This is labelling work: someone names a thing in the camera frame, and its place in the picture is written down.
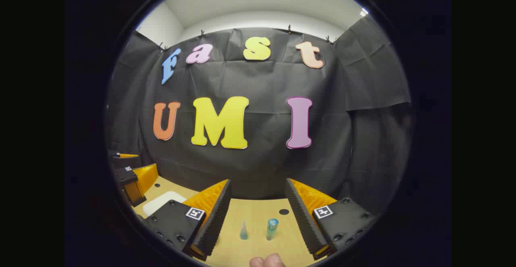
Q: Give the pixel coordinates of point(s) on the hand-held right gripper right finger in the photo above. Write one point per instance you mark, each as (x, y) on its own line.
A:
(300, 214)

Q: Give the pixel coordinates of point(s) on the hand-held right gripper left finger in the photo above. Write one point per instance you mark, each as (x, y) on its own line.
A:
(217, 214)

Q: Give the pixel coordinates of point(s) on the white suitcase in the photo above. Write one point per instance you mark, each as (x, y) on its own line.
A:
(161, 203)

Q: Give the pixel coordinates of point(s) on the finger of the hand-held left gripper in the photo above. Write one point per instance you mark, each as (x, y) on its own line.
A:
(125, 178)
(123, 161)

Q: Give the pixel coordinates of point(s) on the ceiling light panel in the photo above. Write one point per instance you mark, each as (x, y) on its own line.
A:
(364, 12)

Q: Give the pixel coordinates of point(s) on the teal cylindrical bottle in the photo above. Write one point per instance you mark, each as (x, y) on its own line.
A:
(271, 229)

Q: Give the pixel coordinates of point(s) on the small cone-shaped blue bottle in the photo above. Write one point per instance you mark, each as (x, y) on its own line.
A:
(244, 231)

